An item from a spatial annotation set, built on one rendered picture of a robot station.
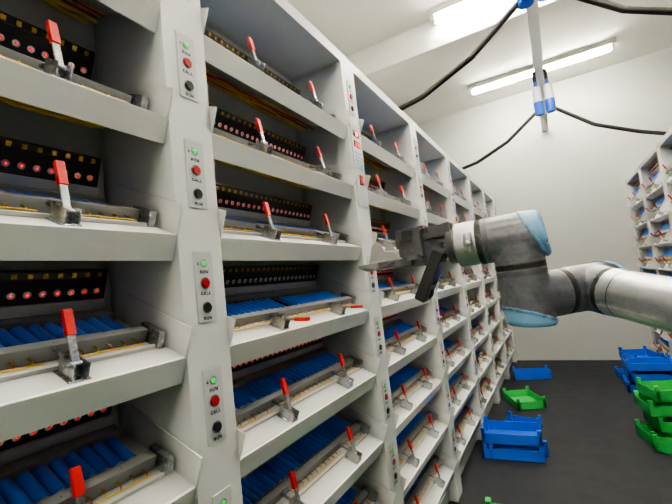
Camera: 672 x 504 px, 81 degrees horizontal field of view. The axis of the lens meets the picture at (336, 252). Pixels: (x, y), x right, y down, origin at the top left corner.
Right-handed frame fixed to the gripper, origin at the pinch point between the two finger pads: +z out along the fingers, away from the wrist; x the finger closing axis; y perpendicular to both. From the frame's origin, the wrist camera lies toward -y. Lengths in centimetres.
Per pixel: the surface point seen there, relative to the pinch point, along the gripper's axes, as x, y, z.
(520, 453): -148, -103, -4
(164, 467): 42, -28, 21
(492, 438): -147, -96, 9
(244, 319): 21.1, -7.0, 20.6
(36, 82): 59, 28, 16
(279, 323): 13.3, -9.2, 17.7
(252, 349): 23.6, -12.9, 17.0
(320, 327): -1.7, -12.4, 16.8
